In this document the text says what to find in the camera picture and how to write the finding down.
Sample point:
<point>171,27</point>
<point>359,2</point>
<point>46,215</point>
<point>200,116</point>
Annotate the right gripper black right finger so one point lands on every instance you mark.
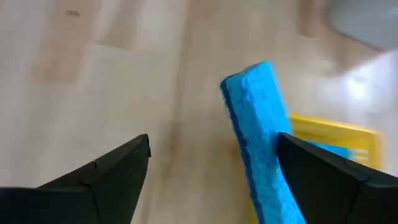
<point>335,193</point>

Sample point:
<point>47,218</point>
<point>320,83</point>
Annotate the light grey plastic bin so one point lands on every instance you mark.
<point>367,21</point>

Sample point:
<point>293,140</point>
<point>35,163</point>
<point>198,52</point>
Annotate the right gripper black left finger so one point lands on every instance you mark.
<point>93,199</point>

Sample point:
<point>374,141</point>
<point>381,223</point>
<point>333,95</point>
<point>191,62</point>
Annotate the yellow plastic basket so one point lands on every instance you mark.
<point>335,130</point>

